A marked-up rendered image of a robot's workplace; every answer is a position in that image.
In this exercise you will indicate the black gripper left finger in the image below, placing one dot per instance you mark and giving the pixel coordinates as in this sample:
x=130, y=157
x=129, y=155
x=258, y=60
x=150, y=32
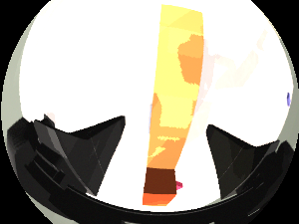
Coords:
x=88, y=151

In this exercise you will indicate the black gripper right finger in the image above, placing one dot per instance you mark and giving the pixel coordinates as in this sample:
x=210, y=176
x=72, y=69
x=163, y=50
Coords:
x=234, y=159

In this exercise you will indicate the pink rectangular block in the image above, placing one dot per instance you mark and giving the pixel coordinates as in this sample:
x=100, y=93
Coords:
x=178, y=185

